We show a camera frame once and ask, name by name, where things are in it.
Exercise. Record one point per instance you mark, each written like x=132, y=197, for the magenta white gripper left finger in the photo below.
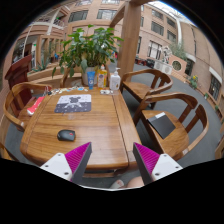
x=70, y=166

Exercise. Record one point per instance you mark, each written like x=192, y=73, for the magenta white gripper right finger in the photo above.
x=153, y=166

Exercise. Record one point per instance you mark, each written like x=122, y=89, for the black computer mouse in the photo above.
x=66, y=135

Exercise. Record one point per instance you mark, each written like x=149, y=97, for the grey bear-print mouse pad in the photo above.
x=73, y=103

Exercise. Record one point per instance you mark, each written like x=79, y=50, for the wooden armchair near right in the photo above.
x=170, y=134

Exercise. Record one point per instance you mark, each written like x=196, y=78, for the black notebook on chair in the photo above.
x=162, y=124

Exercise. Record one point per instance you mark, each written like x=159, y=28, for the red white booklet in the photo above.
x=31, y=110

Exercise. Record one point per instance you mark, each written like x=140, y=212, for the keys and trinkets pile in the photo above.
x=61, y=90

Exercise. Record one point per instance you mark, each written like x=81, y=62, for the small white packet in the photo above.
x=106, y=92

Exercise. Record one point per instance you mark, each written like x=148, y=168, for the wooden armchair far right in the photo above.
x=160, y=83

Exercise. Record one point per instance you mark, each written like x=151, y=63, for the wooden armchair behind table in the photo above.
x=69, y=81

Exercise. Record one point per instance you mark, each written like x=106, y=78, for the wooden armchair left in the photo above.
x=18, y=100

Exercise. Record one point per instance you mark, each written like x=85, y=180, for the blue tube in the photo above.
x=91, y=77

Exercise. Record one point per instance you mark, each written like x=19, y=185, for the clear pump sanitizer bottle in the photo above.
x=115, y=81

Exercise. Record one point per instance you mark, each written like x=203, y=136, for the yellow orange bottle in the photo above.
x=102, y=77

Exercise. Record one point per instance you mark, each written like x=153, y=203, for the dark red wooden chair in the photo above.
x=16, y=74

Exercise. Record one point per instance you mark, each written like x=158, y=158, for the wooden pillar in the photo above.
x=130, y=36

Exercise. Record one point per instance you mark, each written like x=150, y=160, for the potted green plant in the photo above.
x=84, y=50

